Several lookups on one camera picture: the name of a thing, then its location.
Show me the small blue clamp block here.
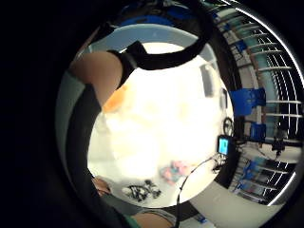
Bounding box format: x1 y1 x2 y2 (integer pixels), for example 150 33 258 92
250 123 268 143

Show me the small grey box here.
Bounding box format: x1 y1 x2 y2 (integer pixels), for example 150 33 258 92
218 88 229 111

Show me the device with blue screen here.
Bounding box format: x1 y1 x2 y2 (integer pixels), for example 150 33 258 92
216 135 234 157

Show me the white metal frame structure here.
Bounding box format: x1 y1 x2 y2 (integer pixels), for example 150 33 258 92
215 1 304 205

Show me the orange fruit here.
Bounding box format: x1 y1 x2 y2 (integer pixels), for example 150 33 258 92
102 85 128 114

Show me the small black tripod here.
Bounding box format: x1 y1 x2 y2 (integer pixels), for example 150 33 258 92
211 155 230 174

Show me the the person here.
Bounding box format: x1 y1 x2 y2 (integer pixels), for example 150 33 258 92
101 193 177 228

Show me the black round device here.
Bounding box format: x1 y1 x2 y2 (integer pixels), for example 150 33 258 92
222 116 236 138

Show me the thin black cable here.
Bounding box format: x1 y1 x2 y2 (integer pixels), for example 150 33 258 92
175 156 222 228

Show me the grey rectangular box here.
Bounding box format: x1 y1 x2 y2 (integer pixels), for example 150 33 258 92
199 64 217 98

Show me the black camera on stand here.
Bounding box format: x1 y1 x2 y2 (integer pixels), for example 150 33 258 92
271 126 287 154

